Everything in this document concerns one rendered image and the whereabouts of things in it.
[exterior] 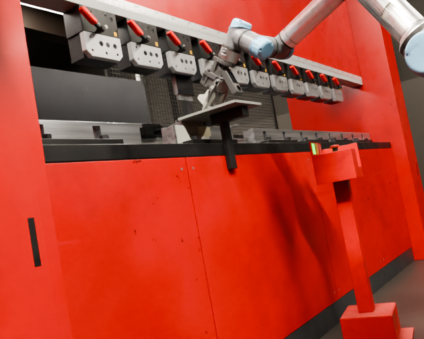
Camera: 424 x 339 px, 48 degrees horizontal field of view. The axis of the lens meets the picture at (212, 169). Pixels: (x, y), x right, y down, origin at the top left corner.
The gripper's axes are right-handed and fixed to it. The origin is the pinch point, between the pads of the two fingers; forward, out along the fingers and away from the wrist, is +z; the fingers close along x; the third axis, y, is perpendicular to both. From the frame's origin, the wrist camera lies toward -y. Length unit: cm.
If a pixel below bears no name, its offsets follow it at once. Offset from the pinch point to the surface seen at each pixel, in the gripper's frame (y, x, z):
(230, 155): -17.3, 2.5, 9.1
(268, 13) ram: 43, -78, -41
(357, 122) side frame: 16, -214, 5
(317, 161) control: -35.2, -33.2, 3.4
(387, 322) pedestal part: -89, -36, 44
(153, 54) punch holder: 18.2, 20.6, -13.0
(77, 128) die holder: 1, 59, 9
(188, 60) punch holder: 18.3, 0.5, -13.3
